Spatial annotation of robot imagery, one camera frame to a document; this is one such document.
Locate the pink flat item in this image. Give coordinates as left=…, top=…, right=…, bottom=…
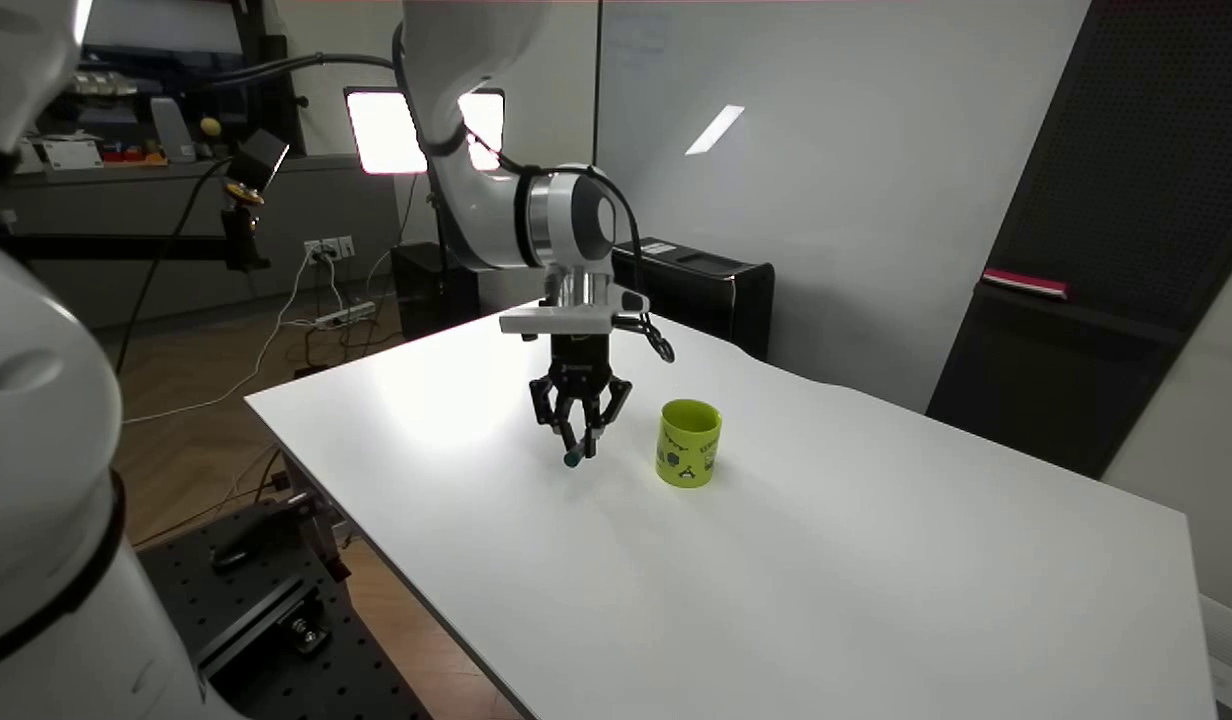
left=979, top=264, right=1075, bottom=304

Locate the black tall cabinet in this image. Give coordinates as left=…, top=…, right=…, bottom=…
left=924, top=0, right=1232, bottom=483

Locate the black camera on stand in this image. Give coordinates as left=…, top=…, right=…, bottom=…
left=218, top=125, right=297, bottom=277

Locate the black perforated breadboard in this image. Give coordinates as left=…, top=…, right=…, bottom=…
left=133, top=496, right=439, bottom=720

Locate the lime green mug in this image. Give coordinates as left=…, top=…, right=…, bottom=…
left=653, top=390, right=723, bottom=491

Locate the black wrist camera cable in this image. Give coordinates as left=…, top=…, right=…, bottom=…
left=390, top=14, right=680, bottom=368

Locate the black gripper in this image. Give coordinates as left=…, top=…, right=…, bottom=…
left=526, top=326, right=640, bottom=468

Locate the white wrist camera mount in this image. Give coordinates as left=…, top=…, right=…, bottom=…
left=495, top=295, right=620, bottom=339

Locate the black computer case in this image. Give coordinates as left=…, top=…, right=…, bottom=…
left=609, top=231, right=779, bottom=364

